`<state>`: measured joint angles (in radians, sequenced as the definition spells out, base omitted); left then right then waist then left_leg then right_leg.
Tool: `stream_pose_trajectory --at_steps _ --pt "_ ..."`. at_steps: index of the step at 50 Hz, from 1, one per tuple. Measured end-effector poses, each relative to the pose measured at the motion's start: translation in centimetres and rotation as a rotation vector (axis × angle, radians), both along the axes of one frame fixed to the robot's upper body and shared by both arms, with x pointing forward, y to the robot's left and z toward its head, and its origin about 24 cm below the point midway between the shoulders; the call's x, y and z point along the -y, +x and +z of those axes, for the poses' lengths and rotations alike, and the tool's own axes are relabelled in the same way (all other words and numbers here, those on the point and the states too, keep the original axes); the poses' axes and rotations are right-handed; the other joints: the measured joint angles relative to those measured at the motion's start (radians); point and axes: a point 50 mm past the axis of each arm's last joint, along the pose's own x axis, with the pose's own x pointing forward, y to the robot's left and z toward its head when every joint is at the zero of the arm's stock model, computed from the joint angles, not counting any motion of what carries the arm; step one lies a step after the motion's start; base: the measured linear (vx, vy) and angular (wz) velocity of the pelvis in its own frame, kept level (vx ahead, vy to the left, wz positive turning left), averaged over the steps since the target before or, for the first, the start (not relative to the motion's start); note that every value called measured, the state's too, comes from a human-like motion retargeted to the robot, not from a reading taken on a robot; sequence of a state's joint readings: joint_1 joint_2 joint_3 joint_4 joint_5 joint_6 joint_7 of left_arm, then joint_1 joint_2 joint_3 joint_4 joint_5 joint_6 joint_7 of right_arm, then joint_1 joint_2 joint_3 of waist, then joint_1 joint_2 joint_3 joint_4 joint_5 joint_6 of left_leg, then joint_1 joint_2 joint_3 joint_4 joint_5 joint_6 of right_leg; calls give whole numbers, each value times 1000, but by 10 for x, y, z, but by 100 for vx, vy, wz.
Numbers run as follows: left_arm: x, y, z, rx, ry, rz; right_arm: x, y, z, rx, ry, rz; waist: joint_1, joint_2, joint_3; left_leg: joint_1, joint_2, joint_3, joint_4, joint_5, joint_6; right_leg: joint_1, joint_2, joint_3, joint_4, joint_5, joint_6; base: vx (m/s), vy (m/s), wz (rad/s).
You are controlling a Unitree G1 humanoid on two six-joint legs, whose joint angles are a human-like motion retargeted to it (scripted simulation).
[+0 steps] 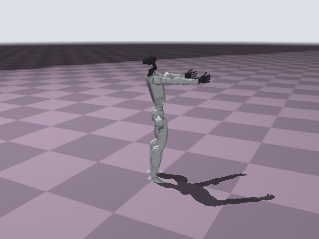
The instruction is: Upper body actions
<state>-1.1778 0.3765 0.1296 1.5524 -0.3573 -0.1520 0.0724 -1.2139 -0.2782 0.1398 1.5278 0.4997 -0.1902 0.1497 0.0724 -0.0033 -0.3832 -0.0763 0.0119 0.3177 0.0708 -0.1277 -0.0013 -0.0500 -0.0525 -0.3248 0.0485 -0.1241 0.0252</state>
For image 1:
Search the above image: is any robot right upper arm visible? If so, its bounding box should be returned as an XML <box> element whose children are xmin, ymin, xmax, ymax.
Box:
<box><xmin>152</xmin><ymin>76</ymin><xmax>179</xmax><ymax>85</ymax></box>

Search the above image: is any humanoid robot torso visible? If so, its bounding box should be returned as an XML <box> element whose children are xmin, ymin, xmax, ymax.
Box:
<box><xmin>146</xmin><ymin>72</ymin><xmax>165</xmax><ymax>121</ymax></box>

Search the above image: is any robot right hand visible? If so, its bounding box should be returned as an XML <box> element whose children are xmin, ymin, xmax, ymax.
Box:
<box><xmin>194</xmin><ymin>72</ymin><xmax>211</xmax><ymax>84</ymax></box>

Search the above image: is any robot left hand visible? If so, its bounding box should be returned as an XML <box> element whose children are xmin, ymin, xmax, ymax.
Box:
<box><xmin>181</xmin><ymin>69</ymin><xmax>197</xmax><ymax>79</ymax></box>

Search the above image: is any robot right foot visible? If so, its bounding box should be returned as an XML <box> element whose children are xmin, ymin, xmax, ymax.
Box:
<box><xmin>147</xmin><ymin>177</ymin><xmax>166</xmax><ymax>183</ymax></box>

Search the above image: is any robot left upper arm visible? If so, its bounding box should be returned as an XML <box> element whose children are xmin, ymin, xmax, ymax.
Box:
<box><xmin>159</xmin><ymin>72</ymin><xmax>171</xmax><ymax>78</ymax></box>

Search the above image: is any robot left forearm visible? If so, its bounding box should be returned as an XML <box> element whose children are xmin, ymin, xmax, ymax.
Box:
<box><xmin>170</xmin><ymin>73</ymin><xmax>185</xmax><ymax>79</ymax></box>

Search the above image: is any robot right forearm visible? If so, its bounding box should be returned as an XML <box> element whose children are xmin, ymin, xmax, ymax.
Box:
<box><xmin>175</xmin><ymin>77</ymin><xmax>199</xmax><ymax>85</ymax></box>

